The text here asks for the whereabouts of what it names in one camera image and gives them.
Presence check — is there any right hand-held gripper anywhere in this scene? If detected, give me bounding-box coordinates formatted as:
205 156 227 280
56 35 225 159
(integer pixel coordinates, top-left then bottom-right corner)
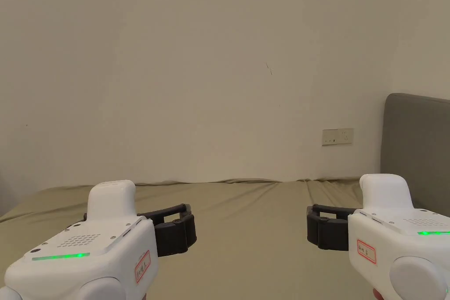
306 173 450 300

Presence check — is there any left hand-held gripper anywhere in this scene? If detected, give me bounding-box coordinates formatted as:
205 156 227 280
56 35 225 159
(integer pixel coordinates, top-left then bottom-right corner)
3 179 197 300

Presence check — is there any bed with beige sheet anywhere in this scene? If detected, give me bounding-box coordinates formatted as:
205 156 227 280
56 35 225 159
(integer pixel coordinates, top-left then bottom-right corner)
0 178 387 300

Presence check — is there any grey padded headboard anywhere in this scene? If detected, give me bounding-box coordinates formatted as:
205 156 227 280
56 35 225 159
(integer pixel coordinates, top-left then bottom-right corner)
380 93 450 217

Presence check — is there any white wall socket plate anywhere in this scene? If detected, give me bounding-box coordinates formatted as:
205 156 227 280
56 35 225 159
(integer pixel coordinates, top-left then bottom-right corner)
322 127 355 147

